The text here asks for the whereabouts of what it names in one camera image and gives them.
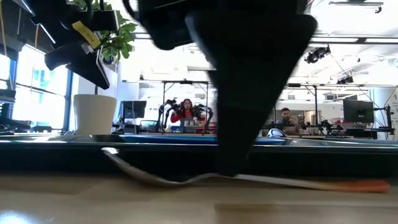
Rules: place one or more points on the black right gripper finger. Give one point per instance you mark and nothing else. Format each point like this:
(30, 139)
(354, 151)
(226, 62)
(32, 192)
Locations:
(248, 77)

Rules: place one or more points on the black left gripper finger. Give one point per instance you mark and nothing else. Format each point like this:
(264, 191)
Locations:
(81, 63)

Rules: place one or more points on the blue plate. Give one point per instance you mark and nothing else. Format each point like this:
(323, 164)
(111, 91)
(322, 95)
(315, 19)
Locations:
(171, 139)

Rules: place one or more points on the black background robot arm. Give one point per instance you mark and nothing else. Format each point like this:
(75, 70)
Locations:
(166, 109)
(205, 113)

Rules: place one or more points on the dark green plastic tray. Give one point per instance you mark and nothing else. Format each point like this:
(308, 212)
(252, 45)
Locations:
(62, 155)

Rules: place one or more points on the green leafy plant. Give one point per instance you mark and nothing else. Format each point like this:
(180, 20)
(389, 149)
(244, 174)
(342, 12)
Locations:
(119, 40)

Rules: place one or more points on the white plant pot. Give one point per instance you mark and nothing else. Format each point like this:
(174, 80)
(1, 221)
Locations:
(94, 115)

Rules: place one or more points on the person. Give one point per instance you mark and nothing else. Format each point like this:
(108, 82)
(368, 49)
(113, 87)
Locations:
(287, 119)
(186, 113)

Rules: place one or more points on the white black round object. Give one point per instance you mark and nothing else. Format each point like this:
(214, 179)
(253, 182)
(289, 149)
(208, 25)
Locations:
(276, 133)

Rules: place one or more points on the black computer monitor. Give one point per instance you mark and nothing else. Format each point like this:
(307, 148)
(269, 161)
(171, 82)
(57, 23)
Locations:
(133, 109)
(358, 111)

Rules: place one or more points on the black ceiling spotlight cluster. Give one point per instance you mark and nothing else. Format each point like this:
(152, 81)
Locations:
(345, 80)
(317, 54)

